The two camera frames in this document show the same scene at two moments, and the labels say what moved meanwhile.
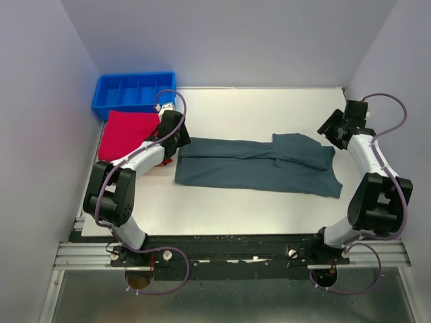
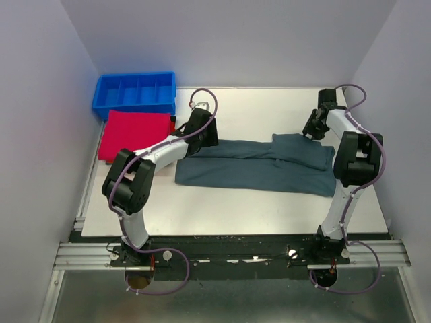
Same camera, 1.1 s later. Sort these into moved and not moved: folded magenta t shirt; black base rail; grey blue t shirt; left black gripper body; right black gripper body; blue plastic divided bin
Moved: left black gripper body; right black gripper body
Not moved: folded magenta t shirt; blue plastic divided bin; black base rail; grey blue t shirt
